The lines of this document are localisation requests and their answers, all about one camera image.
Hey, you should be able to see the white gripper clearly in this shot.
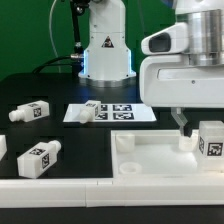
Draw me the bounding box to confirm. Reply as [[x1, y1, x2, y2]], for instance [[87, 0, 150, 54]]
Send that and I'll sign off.
[[139, 55, 224, 137]]

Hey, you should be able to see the white square table top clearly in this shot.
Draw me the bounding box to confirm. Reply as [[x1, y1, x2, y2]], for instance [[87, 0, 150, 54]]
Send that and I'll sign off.
[[111, 130, 224, 180]]

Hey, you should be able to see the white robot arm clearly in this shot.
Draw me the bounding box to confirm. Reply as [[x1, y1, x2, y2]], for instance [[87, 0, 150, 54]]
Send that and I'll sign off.
[[70, 0, 224, 127]]

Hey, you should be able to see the white marker sheet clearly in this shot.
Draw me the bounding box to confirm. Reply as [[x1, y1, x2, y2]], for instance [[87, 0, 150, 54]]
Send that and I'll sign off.
[[64, 104, 156, 122]]

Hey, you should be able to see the white left obstacle bar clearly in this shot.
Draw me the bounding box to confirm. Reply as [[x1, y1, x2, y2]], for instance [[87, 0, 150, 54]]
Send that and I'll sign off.
[[0, 135, 7, 160]]

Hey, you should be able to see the white obstacle bar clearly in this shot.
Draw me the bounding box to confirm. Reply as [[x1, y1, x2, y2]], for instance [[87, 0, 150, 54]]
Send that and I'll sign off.
[[0, 175, 224, 208], [0, 135, 7, 160]]

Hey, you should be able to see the white front obstacle bar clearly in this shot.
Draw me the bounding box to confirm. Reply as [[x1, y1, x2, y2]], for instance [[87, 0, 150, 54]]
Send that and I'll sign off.
[[0, 175, 224, 208]]

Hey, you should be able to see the black cable bundle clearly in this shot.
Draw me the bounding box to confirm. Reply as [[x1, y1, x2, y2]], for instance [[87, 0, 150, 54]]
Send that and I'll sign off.
[[31, 0, 84, 75]]

